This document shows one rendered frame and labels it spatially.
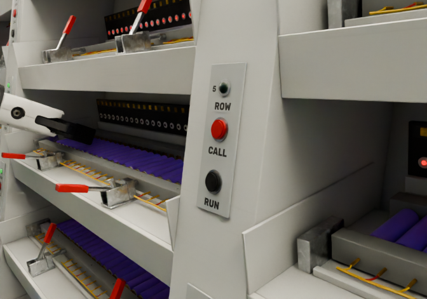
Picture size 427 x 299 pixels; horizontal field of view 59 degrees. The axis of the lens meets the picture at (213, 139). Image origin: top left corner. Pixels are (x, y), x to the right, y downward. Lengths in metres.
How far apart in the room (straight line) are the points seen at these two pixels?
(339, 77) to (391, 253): 0.13
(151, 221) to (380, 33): 0.30
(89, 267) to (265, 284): 0.44
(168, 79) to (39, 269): 0.50
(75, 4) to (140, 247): 0.66
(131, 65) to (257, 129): 0.21
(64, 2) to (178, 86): 0.61
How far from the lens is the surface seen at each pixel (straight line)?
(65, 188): 0.47
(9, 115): 0.69
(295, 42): 0.28
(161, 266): 0.40
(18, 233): 0.96
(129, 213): 0.47
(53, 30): 0.94
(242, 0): 0.32
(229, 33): 0.32
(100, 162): 0.62
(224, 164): 0.30
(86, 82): 0.58
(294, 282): 0.31
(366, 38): 0.25
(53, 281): 0.75
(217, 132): 0.31
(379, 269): 0.32
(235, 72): 0.30
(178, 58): 0.38
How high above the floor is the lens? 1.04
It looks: 3 degrees down
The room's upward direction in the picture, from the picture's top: 6 degrees clockwise
